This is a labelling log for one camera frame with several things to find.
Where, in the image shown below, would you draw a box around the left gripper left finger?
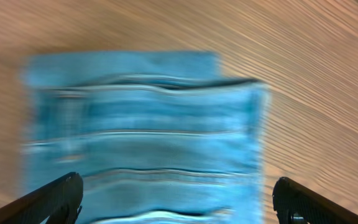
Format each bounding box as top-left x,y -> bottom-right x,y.
0,172 -> 83,224

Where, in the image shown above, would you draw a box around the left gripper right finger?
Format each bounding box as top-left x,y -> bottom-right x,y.
272,177 -> 358,224

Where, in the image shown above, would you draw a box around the light blue denim jeans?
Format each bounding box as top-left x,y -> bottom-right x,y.
21,52 -> 269,224

